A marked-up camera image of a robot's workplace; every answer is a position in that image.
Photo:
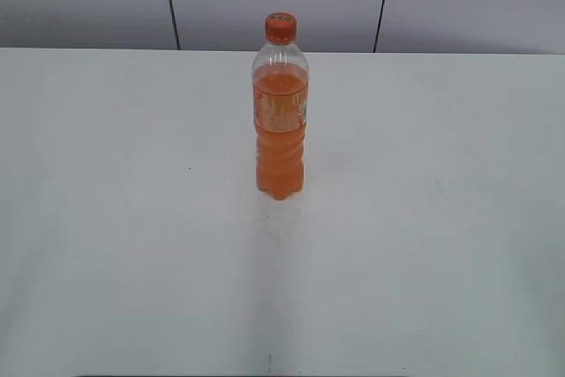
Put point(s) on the orange bottle cap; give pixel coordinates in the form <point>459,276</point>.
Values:
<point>281,28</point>

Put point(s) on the orange soda plastic bottle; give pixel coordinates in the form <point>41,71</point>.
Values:
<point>280,82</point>

